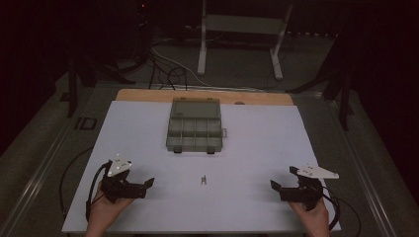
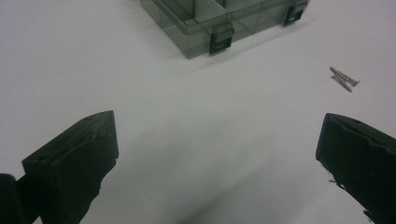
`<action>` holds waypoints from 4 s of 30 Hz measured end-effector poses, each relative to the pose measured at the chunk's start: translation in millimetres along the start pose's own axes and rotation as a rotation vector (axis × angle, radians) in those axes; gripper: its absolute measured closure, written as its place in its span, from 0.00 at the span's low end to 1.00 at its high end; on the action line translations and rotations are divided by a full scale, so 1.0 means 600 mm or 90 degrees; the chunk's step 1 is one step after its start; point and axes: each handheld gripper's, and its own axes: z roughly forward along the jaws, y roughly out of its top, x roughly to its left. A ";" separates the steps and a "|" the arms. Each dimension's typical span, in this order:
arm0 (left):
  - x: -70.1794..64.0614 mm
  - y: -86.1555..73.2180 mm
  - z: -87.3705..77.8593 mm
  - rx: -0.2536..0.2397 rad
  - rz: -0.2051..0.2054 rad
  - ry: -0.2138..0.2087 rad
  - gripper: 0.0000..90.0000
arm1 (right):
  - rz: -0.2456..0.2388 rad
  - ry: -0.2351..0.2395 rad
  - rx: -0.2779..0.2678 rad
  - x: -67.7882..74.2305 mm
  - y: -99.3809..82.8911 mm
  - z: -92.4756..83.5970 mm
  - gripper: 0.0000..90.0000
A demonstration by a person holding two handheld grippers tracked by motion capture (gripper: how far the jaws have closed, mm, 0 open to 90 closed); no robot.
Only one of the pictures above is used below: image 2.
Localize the silver screw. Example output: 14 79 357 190
332 75 354 93
329 66 361 87

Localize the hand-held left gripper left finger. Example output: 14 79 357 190
21 110 120 224

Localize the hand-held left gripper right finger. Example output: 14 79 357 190
315 113 396 224

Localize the grey transparent organizer box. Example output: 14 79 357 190
139 0 311 60

